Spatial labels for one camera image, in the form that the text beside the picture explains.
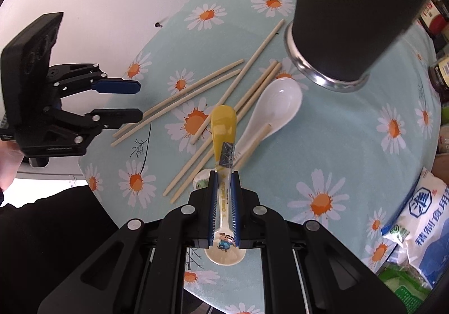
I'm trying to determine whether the green plastic packet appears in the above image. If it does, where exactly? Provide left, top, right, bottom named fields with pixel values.
left=377, top=261, right=436, bottom=308

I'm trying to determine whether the white ceramic spoon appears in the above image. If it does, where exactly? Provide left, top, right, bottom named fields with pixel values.
left=233, top=77, right=303, bottom=167

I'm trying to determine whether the person's left hand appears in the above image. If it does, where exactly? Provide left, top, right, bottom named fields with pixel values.
left=0, top=142, right=23, bottom=192

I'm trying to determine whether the person's black clothing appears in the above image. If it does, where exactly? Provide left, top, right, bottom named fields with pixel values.
left=0, top=185, right=122, bottom=314

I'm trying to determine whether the black steel-rimmed utensil holder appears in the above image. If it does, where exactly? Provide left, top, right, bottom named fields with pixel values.
left=283, top=0, right=436, bottom=93

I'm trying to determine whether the dark glass jar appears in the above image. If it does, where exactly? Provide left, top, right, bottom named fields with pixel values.
left=430, top=54, right=449, bottom=104

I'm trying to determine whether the yellow cartoon print spoon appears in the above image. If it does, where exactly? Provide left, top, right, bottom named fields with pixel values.
left=204, top=105, right=246, bottom=266

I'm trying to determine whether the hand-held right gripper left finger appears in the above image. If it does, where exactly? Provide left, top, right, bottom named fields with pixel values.
left=38, top=170, right=220, bottom=314

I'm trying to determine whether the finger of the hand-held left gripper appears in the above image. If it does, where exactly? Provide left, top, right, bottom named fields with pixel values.
left=47, top=62, right=141, bottom=95
left=44, top=107, right=144, bottom=137

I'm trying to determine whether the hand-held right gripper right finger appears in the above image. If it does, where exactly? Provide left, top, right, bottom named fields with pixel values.
left=230, top=171, right=409, bottom=314

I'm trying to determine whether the pile of wooden chopsticks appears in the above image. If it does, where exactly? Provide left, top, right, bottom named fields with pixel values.
left=110, top=19, right=285, bottom=204

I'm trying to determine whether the white blue salt bag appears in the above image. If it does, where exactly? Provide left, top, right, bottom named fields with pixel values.
left=382, top=167, right=449, bottom=286

